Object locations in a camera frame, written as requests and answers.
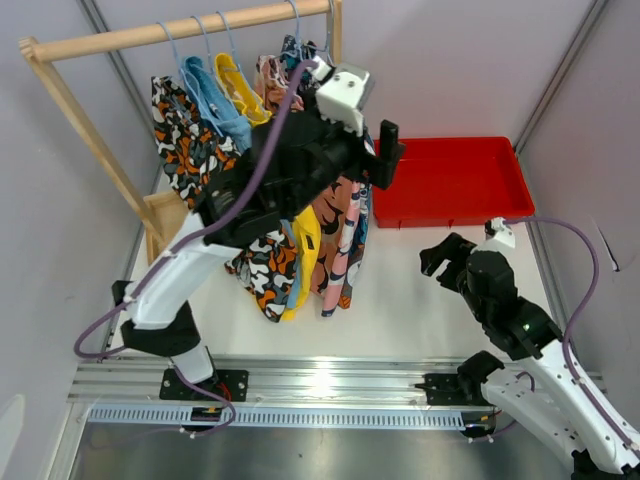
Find aluminium mounting rail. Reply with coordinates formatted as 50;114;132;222
67;355;533;430

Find blue hanger of camouflage shorts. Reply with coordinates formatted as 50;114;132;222
151;22;201;133

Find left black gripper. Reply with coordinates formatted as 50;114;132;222
285;88;405;218

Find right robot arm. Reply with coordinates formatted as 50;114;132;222
419;233;639;479

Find blue orange graphic shorts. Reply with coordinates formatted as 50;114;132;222
278;33;376;251

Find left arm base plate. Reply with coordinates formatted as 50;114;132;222
159;368;250;402

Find wooden clothes rack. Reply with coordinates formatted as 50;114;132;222
20;1;342;260

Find camouflage orange black shorts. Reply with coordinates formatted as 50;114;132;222
151;76;312;323

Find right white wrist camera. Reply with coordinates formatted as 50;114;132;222
482;217;516;253

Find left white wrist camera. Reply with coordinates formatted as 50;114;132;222
309;57;374;137

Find yellow shorts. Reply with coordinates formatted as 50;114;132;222
213;52;322;322

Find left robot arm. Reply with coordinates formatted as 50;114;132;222
112;111;405;400

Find red plastic tray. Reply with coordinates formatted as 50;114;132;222
373;136;535;229

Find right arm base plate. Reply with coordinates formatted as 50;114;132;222
413;373;489;406

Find pink patterned shorts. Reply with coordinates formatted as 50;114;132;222
254;55;358;317

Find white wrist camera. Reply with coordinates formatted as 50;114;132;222
482;217;516;253
309;57;374;137

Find blue hanger of yellow shorts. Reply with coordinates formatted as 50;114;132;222
214;11;271;127

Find light blue shorts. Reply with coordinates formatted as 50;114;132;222
183;53;302;322

